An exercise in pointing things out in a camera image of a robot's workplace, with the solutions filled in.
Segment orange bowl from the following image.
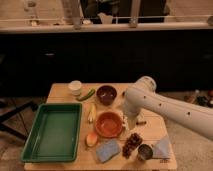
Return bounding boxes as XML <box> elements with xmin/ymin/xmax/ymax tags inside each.
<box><xmin>94</xmin><ymin>112</ymin><xmax>122</xmax><ymax>138</ymax></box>

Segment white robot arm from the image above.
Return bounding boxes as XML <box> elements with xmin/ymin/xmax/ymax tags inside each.
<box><xmin>122</xmin><ymin>76</ymin><xmax>213</xmax><ymax>141</ymax></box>

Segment green plastic tray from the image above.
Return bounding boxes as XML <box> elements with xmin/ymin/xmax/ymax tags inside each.
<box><xmin>21</xmin><ymin>103</ymin><xmax>82</xmax><ymax>163</ymax></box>

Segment dark brown bowl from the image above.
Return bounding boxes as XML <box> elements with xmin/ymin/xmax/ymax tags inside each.
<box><xmin>96</xmin><ymin>85</ymin><xmax>117</xmax><ymax>105</ymax></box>

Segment green cucumber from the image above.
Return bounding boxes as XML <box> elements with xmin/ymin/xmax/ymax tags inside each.
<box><xmin>76</xmin><ymin>89</ymin><xmax>95</xmax><ymax>102</ymax></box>

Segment yellow corn cob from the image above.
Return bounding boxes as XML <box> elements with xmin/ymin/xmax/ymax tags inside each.
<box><xmin>88</xmin><ymin>103</ymin><xmax>97</xmax><ymax>123</ymax></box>

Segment white paper cup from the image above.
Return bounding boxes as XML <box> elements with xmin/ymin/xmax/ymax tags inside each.
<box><xmin>68</xmin><ymin>80</ymin><xmax>82</xmax><ymax>96</ymax></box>

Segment brown chocolate bar block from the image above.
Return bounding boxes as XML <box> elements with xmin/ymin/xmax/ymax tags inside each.
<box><xmin>136</xmin><ymin>115</ymin><xmax>146</xmax><ymax>126</ymax></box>

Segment peach fruit toy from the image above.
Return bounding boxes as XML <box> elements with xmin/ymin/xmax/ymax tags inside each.
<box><xmin>86</xmin><ymin>132</ymin><xmax>98</xmax><ymax>147</ymax></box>

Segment dark grape bunch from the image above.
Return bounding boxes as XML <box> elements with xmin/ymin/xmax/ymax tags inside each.
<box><xmin>122</xmin><ymin>133</ymin><xmax>143</xmax><ymax>159</ymax></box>

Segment blue sponge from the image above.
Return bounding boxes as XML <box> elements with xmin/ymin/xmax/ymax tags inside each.
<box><xmin>96</xmin><ymin>139</ymin><xmax>121</xmax><ymax>163</ymax></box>

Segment metal cup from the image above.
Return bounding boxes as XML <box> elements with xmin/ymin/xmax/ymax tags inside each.
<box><xmin>137</xmin><ymin>144</ymin><xmax>153</xmax><ymax>160</ymax></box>

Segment black chair base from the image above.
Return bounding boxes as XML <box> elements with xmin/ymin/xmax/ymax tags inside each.
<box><xmin>0</xmin><ymin>100</ymin><xmax>39</xmax><ymax>141</ymax></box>

